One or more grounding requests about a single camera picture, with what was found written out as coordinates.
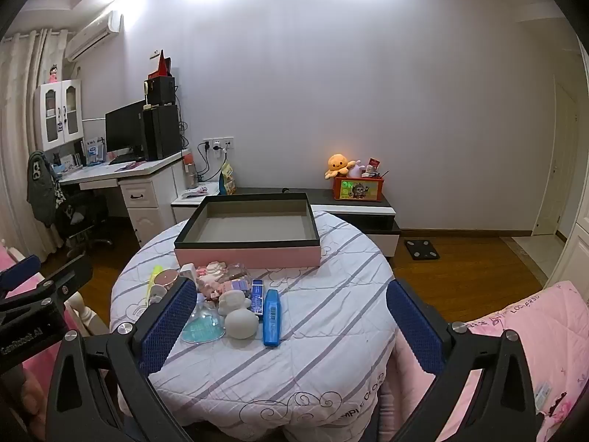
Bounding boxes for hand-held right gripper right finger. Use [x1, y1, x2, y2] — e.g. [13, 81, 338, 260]
[387, 279, 546, 442]

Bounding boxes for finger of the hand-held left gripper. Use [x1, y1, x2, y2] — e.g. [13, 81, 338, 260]
[9, 252, 93, 308]
[0, 254, 42, 293]

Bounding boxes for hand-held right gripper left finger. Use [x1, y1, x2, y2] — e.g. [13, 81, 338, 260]
[45, 277, 198, 442]

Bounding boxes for teal clear plastic item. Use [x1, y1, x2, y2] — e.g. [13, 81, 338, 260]
[181, 301, 226, 344]

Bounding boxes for rose gold metal cylinder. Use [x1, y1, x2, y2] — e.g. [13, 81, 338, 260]
[154, 269, 180, 292]

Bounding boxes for yellow highlighter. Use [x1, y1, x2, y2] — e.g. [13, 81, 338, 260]
[146, 264, 165, 305]

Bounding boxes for pink pig figurine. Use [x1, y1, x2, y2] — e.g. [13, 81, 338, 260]
[197, 274, 222, 298]

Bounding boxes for white ball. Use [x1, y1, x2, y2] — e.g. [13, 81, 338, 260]
[224, 308, 257, 340]

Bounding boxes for pink purple block doughnut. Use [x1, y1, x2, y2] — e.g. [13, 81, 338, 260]
[220, 278, 251, 296]

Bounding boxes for blue rectangular box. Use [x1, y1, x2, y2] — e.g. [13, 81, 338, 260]
[251, 279, 264, 320]

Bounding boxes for blue highlighter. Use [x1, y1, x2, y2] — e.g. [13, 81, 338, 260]
[262, 289, 281, 347]

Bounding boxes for pink box with black rim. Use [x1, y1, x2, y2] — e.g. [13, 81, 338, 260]
[174, 193, 321, 269]

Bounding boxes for pink bed sheet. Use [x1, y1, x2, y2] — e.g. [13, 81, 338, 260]
[0, 245, 79, 442]

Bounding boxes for black office chair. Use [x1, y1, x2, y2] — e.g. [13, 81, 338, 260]
[55, 189, 115, 259]

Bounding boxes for black bathroom scale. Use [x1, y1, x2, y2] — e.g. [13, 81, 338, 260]
[404, 238, 441, 261]

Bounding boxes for grey jacket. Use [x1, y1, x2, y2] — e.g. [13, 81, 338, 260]
[26, 150, 70, 226]

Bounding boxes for pink printed blanket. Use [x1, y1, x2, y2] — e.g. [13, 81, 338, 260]
[396, 281, 589, 442]

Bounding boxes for white desk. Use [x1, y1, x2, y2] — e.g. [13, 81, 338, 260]
[57, 150, 191, 247]

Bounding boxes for blue white box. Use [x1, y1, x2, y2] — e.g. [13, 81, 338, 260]
[83, 137, 106, 166]

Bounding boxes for orange storage box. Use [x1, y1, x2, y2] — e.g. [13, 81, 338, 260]
[333, 175, 384, 202]

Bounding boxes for black computer monitor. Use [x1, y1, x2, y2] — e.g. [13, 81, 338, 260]
[105, 100, 147, 163]

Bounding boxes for red lidded thermos bottle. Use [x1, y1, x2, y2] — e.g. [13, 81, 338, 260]
[183, 148, 198, 189]

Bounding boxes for colourful snack bag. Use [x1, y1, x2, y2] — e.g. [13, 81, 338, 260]
[218, 161, 237, 195]

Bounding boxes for white glass door cabinet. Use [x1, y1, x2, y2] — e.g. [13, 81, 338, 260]
[34, 79, 84, 152]

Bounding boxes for beige curtain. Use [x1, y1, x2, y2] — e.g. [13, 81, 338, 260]
[0, 28, 77, 259]

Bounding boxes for black computer tower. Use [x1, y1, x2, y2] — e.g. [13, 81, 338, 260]
[142, 104, 183, 161]

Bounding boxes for orange octopus plush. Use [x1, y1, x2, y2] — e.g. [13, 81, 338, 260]
[325, 153, 362, 180]

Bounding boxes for black speaker box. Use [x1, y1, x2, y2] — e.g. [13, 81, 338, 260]
[146, 75, 178, 106]

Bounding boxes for white door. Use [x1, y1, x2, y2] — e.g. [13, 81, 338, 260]
[534, 78, 581, 240]

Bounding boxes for white air conditioner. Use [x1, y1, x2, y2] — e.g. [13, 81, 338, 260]
[64, 10, 123, 62]

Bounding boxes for white bed frame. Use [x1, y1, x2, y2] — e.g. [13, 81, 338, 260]
[64, 291, 111, 338]

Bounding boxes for black power cables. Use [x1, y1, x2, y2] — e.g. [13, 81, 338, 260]
[198, 143, 226, 182]

